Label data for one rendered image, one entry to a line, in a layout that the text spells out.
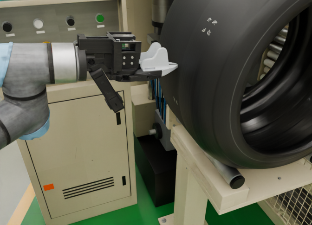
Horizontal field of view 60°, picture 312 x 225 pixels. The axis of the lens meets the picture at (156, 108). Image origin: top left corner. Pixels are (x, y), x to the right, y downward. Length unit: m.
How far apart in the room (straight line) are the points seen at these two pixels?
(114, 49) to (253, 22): 0.25
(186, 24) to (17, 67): 0.34
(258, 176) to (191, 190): 0.48
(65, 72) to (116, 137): 0.96
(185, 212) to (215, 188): 0.68
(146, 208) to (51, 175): 0.65
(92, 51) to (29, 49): 0.10
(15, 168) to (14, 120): 1.79
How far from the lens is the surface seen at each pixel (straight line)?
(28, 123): 0.56
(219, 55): 0.52
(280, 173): 1.00
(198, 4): 0.60
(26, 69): 0.51
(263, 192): 0.92
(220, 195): 0.80
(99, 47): 0.52
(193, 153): 0.90
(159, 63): 0.56
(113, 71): 0.52
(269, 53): 1.28
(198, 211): 1.52
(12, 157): 2.43
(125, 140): 1.46
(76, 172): 1.53
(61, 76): 0.51
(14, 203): 2.07
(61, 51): 0.51
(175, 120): 1.00
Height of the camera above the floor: 1.46
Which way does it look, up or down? 32 degrees down
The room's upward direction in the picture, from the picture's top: straight up
